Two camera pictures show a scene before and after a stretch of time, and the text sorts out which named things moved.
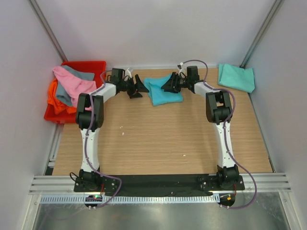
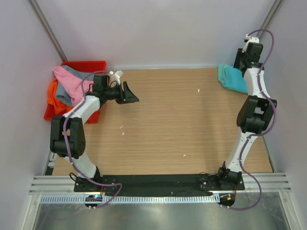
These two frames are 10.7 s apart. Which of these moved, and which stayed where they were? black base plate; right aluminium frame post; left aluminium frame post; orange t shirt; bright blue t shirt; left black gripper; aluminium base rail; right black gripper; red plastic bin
Moved: bright blue t shirt; right black gripper; left black gripper
Stayed: red plastic bin; orange t shirt; left aluminium frame post; aluminium base rail; black base plate; right aluminium frame post
